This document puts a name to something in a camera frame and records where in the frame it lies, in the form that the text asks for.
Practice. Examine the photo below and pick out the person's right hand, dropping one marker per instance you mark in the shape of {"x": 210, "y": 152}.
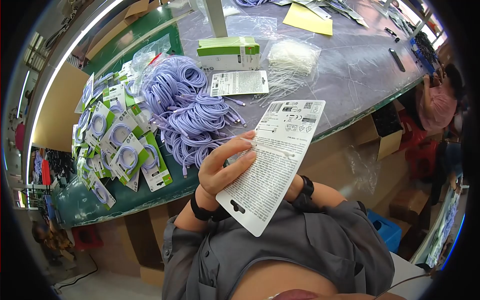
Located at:
{"x": 293, "y": 189}

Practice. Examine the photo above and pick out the person's left hand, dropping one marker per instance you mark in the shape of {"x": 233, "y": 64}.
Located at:
{"x": 215, "y": 174}

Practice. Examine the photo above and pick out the person's left thumb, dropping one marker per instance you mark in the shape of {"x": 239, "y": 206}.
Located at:
{"x": 236, "y": 168}

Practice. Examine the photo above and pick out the person's left index finger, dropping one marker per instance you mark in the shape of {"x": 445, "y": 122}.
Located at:
{"x": 228, "y": 144}

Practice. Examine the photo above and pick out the white printed packaging card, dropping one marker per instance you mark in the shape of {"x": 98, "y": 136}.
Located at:
{"x": 240, "y": 82}
{"x": 277, "y": 165}

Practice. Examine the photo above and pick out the clear plastic tie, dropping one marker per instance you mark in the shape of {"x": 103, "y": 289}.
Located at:
{"x": 275, "y": 149}

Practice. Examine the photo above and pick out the black wrist band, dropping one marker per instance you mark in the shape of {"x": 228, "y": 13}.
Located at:
{"x": 306, "y": 187}
{"x": 202, "y": 213}

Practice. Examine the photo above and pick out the stack of green white cards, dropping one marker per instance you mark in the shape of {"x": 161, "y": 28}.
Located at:
{"x": 228, "y": 54}

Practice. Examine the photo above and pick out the person's body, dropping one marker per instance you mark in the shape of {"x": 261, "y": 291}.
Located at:
{"x": 285, "y": 247}

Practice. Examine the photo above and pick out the pile of clear ties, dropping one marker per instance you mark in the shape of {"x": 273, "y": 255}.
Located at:
{"x": 290, "y": 63}

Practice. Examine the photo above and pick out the clear plastic bag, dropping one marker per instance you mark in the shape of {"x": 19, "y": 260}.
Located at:
{"x": 251, "y": 26}
{"x": 148, "y": 52}
{"x": 362, "y": 168}

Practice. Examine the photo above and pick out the open cardboard box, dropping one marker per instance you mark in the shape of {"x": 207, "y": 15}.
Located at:
{"x": 378, "y": 131}

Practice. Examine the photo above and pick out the yellow paper sheet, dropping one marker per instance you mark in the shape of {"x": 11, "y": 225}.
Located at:
{"x": 309, "y": 20}

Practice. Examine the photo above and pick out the blue plastic box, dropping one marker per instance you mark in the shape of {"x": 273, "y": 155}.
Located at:
{"x": 386, "y": 230}

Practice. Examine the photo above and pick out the red plastic stool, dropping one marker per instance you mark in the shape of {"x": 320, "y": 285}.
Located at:
{"x": 418, "y": 150}
{"x": 87, "y": 237}

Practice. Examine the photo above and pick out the brown cardboard sheet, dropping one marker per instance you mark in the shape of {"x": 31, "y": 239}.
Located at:
{"x": 58, "y": 108}

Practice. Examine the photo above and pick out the long black bar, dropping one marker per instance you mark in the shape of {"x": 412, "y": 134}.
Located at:
{"x": 396, "y": 60}

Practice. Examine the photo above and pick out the blue tray of black parts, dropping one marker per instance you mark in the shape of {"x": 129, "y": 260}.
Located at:
{"x": 423, "y": 50}

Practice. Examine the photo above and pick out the white post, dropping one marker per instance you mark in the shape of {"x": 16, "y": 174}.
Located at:
{"x": 215, "y": 17}

